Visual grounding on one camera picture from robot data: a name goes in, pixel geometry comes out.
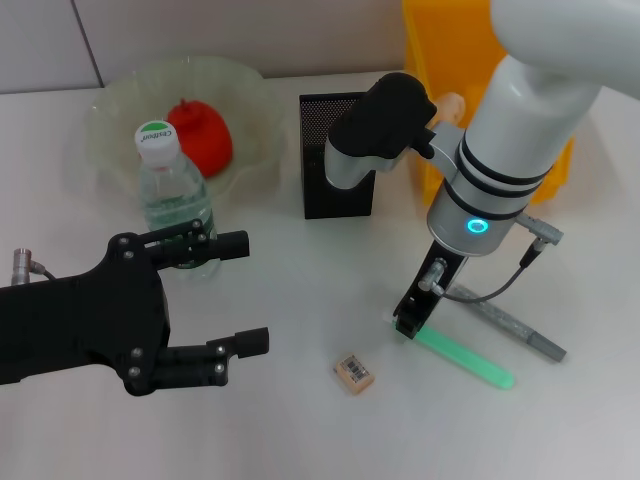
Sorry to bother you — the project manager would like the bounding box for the grey glitter pen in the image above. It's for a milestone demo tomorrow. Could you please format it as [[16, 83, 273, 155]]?
[[452, 283, 569, 362]]

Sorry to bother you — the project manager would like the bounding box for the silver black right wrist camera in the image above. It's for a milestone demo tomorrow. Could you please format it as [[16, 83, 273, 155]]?
[[323, 72, 439, 190]]

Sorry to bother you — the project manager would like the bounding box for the right wrist cable with connector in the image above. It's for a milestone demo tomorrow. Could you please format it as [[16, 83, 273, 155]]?
[[418, 212, 566, 304]]

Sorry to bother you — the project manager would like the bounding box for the pale green glass fruit plate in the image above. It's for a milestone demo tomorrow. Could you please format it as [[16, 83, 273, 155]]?
[[83, 55, 282, 216]]

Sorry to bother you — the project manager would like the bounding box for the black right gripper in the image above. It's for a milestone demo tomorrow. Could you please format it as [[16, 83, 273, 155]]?
[[392, 239, 469, 341]]

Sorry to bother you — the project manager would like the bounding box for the yellow plastic bin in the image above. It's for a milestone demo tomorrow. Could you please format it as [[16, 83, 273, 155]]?
[[402, 0, 576, 209]]

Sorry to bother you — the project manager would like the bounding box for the wrist cable with connector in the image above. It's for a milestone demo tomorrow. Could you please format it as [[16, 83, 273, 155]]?
[[12, 247, 59, 286], [418, 212, 566, 304]]

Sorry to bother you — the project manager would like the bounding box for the green pen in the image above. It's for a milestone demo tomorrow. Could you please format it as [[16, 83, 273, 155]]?
[[380, 312, 515, 392]]

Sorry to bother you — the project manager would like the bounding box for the clear green-label water bottle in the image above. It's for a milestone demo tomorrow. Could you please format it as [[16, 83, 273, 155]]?
[[133, 119, 221, 279]]

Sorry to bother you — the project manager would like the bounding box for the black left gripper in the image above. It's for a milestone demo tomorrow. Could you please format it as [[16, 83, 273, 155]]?
[[0, 219, 270, 397]]

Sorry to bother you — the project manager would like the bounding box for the white paper ball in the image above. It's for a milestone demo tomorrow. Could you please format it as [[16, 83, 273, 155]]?
[[437, 92, 465, 124]]

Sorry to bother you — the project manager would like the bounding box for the left wrist cable with connector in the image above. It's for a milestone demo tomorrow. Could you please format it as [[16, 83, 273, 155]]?
[[12, 247, 59, 286]]

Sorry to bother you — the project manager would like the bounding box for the black mesh pen holder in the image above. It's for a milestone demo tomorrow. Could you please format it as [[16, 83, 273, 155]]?
[[298, 91, 381, 220]]

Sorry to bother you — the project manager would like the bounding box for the beige eraser with barcode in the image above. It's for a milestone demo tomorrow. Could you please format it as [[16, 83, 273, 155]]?
[[331, 352, 376, 396]]

